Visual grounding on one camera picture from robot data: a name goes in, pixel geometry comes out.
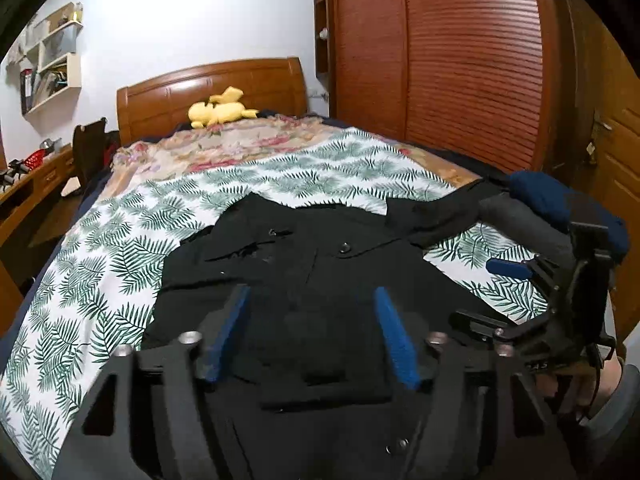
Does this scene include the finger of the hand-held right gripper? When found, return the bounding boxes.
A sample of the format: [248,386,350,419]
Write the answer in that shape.
[485,256,558,282]
[449,311,521,343]

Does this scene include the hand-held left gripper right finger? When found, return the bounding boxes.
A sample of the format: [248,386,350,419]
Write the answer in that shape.
[374,286,581,480]

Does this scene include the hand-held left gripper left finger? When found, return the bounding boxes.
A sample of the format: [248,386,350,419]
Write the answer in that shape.
[52,284,251,480]

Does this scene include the black shirt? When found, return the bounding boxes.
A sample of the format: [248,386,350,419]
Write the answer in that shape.
[140,180,511,480]

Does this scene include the person's right forearm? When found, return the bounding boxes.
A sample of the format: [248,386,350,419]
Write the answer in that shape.
[582,360,640,480]

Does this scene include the person's right hand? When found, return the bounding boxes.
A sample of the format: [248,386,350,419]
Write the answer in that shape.
[542,357,626,422]

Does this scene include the folded navy cloth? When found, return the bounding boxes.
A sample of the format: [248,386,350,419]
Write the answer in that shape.
[509,170,630,263]

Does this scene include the wooden door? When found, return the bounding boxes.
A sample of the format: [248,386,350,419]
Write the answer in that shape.
[565,35,640,361]

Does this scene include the leaf print bed sheet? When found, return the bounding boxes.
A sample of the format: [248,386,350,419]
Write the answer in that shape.
[0,127,551,480]

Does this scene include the floral blanket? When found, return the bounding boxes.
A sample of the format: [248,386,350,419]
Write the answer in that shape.
[112,112,481,186]

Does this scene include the wooden wardrobe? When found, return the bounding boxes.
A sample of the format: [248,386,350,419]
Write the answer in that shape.
[314,0,566,176]

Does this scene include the yellow plush toy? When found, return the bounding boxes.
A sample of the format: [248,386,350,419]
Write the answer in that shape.
[188,86,260,129]

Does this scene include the dark chair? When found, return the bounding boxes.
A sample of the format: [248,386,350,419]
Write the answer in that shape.
[72,117,109,192]

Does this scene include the wooden headboard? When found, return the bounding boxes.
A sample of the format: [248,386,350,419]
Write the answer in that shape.
[116,57,307,147]

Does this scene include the wooden desk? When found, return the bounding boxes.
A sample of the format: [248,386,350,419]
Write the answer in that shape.
[0,145,76,336]

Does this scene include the metal door handle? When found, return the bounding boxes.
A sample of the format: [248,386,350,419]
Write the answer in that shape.
[586,109,614,166]

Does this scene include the white wall shelf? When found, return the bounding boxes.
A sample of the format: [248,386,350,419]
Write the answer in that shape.
[7,2,83,116]

